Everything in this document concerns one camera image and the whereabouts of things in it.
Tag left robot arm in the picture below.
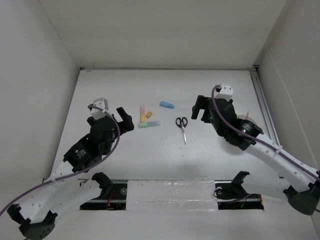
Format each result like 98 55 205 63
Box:
2 104 134 240

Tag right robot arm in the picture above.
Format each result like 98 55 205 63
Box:
191 95 320 216

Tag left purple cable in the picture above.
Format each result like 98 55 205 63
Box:
0 104 121 216

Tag orange pink highlighter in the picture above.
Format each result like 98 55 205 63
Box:
140 105 145 123

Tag small yellow sharpener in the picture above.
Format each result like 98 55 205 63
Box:
146 111 153 118

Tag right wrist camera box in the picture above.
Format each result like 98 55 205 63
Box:
215 83 233 102

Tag black handled scissors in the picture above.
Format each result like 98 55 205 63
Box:
175 117 188 145

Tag blue capped marker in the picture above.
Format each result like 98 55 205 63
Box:
159 101 175 110

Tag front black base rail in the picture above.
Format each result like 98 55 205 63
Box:
80 180 264 211

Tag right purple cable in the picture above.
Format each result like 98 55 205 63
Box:
211 84 320 213

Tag purple cable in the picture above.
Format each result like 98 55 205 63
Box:
0 104 121 216
211 84 320 213

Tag white round divided container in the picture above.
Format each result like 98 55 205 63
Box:
237 114 257 125

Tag metal rail right side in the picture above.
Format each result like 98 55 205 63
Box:
248 65 280 145

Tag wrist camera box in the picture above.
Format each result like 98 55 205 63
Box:
88 97 109 120
215 83 233 102

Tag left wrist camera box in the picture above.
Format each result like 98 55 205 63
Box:
88 97 109 120

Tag green highlighter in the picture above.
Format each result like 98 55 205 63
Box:
138 120 161 129

